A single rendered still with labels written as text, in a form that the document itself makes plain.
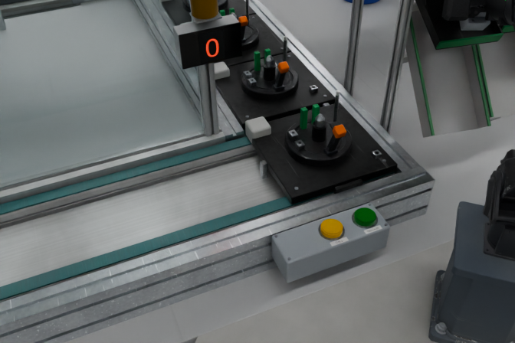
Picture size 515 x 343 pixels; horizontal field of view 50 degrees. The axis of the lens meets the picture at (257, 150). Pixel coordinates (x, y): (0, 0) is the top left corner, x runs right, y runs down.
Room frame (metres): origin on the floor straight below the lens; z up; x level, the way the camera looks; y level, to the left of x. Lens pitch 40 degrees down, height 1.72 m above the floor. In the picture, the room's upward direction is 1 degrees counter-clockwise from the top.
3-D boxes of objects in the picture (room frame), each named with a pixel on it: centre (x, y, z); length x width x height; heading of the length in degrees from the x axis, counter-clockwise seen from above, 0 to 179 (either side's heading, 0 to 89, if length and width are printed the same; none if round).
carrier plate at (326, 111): (0.89, -0.13, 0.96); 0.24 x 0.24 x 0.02; 22
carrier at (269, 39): (1.36, 0.06, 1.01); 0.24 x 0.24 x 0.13; 22
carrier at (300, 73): (1.13, -0.03, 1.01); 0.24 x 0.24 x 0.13; 22
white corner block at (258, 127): (0.95, 0.00, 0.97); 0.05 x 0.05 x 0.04; 22
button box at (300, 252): (0.66, -0.13, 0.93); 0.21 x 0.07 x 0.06; 112
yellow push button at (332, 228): (0.66, -0.13, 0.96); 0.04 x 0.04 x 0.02
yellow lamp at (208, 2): (0.93, 0.09, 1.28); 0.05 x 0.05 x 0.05
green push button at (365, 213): (0.69, -0.20, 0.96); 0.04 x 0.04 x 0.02
